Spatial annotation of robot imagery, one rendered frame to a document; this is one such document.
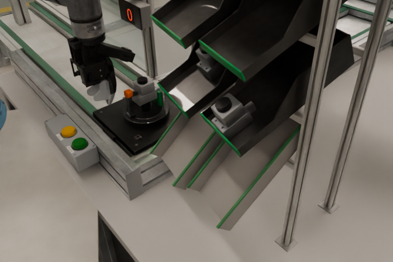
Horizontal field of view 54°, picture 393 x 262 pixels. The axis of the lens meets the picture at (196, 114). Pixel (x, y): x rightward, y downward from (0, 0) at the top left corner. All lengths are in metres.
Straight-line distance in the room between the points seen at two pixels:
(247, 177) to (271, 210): 0.24
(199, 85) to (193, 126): 0.15
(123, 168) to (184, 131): 0.19
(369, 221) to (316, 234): 0.15
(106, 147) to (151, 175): 0.15
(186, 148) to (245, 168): 0.17
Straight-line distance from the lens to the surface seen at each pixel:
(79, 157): 1.12
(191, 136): 0.96
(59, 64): 1.65
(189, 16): 0.78
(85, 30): 0.94
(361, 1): 2.25
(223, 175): 0.89
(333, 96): 1.51
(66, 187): 1.18
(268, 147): 0.84
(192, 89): 0.85
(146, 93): 1.12
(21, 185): 1.23
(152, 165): 1.06
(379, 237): 1.08
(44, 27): 2.01
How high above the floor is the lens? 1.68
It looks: 37 degrees down
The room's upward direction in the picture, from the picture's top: 2 degrees counter-clockwise
